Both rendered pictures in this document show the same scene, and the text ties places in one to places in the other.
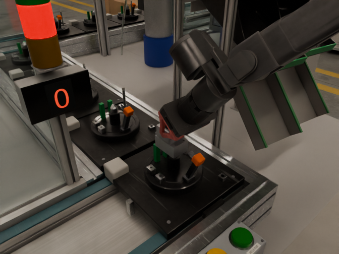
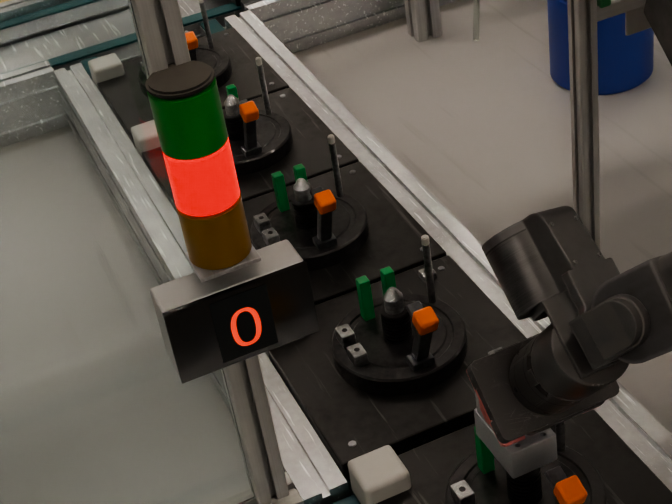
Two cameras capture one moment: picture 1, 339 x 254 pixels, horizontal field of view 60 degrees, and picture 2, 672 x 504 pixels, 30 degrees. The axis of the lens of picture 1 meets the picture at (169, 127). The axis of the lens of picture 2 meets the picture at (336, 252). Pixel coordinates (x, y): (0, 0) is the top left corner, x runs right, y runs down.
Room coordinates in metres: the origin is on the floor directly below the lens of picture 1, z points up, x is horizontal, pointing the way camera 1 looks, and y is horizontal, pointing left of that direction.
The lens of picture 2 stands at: (-0.22, -0.18, 1.82)
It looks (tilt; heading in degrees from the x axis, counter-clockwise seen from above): 36 degrees down; 23
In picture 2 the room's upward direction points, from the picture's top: 10 degrees counter-clockwise
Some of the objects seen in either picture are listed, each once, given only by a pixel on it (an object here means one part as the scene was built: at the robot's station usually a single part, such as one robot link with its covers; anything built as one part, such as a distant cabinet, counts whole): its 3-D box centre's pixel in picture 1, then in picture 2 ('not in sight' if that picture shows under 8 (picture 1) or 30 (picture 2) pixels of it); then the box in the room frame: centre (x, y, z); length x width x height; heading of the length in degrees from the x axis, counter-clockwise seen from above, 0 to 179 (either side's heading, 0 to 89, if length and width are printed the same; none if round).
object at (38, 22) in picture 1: (37, 19); (201, 171); (0.49, 0.21, 1.33); 0.05 x 0.05 x 0.05
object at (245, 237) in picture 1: (241, 238); not in sight; (0.35, -0.14, 0.96); 0.04 x 0.04 x 0.02
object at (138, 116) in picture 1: (114, 116); (395, 317); (0.72, 0.16, 1.01); 0.24 x 0.24 x 0.13; 41
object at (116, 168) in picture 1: (116, 170); (379, 480); (0.53, 0.13, 0.97); 0.05 x 0.05 x 0.04; 41
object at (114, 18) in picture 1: (127, 11); not in sight; (2.04, 0.28, 1.01); 0.24 x 0.24 x 0.13; 41
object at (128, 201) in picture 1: (130, 207); not in sight; (0.44, 0.09, 0.95); 0.01 x 0.01 x 0.04; 41
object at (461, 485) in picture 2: (151, 170); (463, 494); (0.51, 0.04, 1.00); 0.02 x 0.01 x 0.02; 41
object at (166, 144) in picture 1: (168, 133); (507, 409); (0.53, 0.00, 1.08); 0.08 x 0.04 x 0.07; 41
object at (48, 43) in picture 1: (44, 49); (214, 225); (0.49, 0.21, 1.28); 0.05 x 0.05 x 0.05
